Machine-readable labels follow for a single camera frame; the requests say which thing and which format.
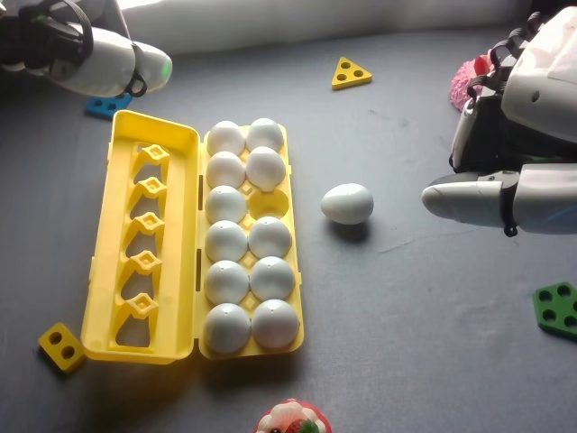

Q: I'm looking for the yellow egg tray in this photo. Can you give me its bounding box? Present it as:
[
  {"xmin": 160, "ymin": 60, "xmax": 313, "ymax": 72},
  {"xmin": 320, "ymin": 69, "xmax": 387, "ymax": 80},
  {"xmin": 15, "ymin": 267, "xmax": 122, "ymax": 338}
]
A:
[{"xmin": 80, "ymin": 109, "xmax": 306, "ymax": 365}]

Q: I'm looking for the green hexagon block with holes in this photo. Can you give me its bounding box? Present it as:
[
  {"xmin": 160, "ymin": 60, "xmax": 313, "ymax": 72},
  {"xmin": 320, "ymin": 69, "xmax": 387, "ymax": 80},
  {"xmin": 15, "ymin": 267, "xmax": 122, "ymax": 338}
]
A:
[{"xmin": 532, "ymin": 281, "xmax": 577, "ymax": 342}]

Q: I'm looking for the pink toy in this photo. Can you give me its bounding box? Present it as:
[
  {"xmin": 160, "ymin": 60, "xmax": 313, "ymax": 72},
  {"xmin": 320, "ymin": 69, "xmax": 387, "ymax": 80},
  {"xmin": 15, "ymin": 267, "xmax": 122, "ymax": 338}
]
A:
[{"xmin": 450, "ymin": 53, "xmax": 495, "ymax": 112}]

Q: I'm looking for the yellow rectangular two-hole block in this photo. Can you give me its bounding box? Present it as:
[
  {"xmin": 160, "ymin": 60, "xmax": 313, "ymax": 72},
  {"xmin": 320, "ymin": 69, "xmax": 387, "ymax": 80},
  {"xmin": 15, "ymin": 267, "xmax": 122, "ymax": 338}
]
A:
[{"xmin": 37, "ymin": 321, "xmax": 87, "ymax": 374}]

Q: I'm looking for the yellow triangle three-hole block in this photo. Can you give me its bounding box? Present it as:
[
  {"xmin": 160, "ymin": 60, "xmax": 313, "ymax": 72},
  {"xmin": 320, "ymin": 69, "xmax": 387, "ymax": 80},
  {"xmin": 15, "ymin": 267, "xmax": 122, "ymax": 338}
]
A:
[{"xmin": 331, "ymin": 56, "xmax": 373, "ymax": 91}]

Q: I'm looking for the blue two-hole block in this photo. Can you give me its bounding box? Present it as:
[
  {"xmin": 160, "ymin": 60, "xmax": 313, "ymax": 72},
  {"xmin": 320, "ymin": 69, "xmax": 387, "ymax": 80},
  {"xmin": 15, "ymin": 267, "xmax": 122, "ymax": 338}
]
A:
[{"xmin": 84, "ymin": 92, "xmax": 134, "ymax": 122}]

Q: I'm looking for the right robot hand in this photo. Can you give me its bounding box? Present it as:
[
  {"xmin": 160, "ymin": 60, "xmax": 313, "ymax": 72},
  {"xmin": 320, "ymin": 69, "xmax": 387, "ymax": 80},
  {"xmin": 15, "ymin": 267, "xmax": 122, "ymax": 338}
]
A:
[{"xmin": 421, "ymin": 6, "xmax": 577, "ymax": 237}]

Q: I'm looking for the red and white toy cake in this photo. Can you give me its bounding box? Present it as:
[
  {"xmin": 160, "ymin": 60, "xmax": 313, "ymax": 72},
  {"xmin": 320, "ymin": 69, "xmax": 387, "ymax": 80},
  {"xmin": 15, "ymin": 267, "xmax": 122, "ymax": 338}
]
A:
[{"xmin": 253, "ymin": 398, "xmax": 334, "ymax": 433}]

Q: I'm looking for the white toy egg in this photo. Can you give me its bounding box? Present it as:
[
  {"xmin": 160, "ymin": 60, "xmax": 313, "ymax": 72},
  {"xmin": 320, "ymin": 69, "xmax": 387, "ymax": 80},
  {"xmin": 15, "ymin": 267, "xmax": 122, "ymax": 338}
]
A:
[
  {"xmin": 202, "ymin": 302, "xmax": 252, "ymax": 354},
  {"xmin": 206, "ymin": 120, "xmax": 247, "ymax": 154},
  {"xmin": 205, "ymin": 219, "xmax": 250, "ymax": 263},
  {"xmin": 251, "ymin": 299, "xmax": 301, "ymax": 349},
  {"xmin": 206, "ymin": 151, "xmax": 247, "ymax": 189},
  {"xmin": 249, "ymin": 256, "xmax": 297, "ymax": 302},
  {"xmin": 320, "ymin": 182, "xmax": 375, "ymax": 226},
  {"xmin": 248, "ymin": 216, "xmax": 293, "ymax": 261},
  {"xmin": 246, "ymin": 117, "xmax": 284, "ymax": 152},
  {"xmin": 205, "ymin": 185, "xmax": 248, "ymax": 225},
  {"xmin": 204, "ymin": 260, "xmax": 251, "ymax": 306},
  {"xmin": 245, "ymin": 146, "xmax": 288, "ymax": 193}
]

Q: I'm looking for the grey table cloth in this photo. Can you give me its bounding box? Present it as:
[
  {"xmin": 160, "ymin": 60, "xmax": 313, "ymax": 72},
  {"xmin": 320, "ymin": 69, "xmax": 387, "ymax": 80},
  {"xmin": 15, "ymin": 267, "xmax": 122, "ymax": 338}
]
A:
[{"xmin": 0, "ymin": 26, "xmax": 577, "ymax": 433}]

